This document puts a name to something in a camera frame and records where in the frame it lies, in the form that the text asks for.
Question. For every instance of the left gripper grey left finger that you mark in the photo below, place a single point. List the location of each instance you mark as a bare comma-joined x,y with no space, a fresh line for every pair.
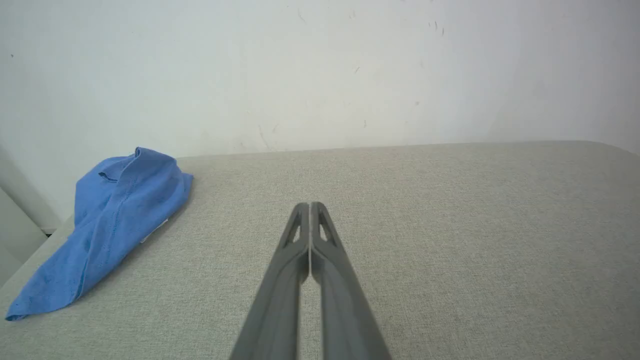
280,280

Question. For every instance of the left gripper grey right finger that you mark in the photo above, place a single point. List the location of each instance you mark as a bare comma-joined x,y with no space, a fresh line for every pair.
340,290

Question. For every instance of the grey fabric sofa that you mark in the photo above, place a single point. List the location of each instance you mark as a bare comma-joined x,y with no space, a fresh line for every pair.
450,240

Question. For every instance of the blue and white jersey shirt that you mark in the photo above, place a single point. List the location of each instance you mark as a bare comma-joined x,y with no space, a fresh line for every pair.
110,220

